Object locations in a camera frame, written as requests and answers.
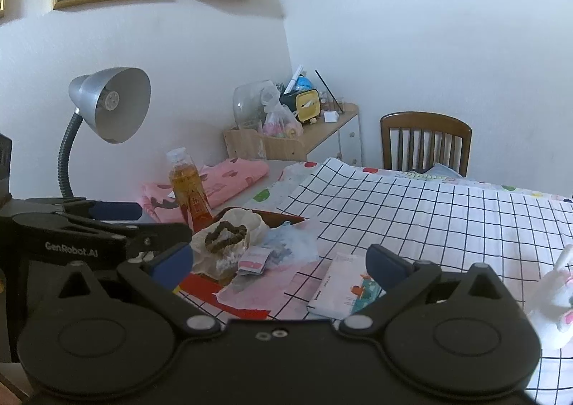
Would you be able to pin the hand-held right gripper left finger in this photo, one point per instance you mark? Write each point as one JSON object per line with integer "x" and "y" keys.
{"x": 177, "y": 259}

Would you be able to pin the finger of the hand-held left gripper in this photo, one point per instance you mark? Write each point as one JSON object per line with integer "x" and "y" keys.
{"x": 152, "y": 234}
{"x": 116, "y": 211}

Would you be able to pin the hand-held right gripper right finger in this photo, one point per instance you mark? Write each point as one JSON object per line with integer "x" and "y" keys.
{"x": 385, "y": 262}

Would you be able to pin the dark brown hair scrunchie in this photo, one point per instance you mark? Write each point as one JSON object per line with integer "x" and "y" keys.
{"x": 224, "y": 240}

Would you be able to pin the small pink white packet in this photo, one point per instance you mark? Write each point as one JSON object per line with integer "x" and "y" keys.
{"x": 253, "y": 261}

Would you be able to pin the white plastic bag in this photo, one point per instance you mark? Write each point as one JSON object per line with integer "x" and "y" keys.
{"x": 257, "y": 226}

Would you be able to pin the white paper napkin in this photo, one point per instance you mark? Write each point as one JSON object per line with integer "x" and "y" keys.
{"x": 268, "y": 290}

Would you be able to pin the white teal tissue packet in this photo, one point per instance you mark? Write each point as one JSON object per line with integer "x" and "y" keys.
{"x": 340, "y": 288}

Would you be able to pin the amber liquid bottle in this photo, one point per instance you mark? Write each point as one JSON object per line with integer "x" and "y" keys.
{"x": 190, "y": 194}

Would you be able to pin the white black checked tablecloth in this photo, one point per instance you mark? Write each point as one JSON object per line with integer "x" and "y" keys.
{"x": 425, "y": 217}

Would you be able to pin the pink printed folded cloth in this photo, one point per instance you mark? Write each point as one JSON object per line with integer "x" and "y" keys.
{"x": 232, "y": 176}

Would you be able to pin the silver desk lamp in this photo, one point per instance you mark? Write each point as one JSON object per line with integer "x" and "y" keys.
{"x": 116, "y": 100}

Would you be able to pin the wooden side cabinet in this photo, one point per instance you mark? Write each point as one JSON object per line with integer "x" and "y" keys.
{"x": 327, "y": 131}

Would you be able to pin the wooden chair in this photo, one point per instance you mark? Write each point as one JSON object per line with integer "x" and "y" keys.
{"x": 425, "y": 122}

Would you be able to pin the small white box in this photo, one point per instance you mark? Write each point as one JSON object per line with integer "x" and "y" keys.
{"x": 330, "y": 116}

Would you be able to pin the plastic bags with items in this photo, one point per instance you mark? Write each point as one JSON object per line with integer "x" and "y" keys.
{"x": 250, "y": 102}

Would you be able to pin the small glass cup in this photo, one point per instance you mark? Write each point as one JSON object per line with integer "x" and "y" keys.
{"x": 338, "y": 104}

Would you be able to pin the plastic bag of pink items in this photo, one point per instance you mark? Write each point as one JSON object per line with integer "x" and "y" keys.
{"x": 282, "y": 122}

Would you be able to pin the yellow tissue box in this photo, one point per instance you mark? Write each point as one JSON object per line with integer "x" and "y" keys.
{"x": 306, "y": 107}

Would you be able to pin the white plush toy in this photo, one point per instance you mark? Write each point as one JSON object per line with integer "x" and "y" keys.
{"x": 553, "y": 311}

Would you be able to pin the thin black stick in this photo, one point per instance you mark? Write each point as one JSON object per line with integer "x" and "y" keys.
{"x": 329, "y": 89}

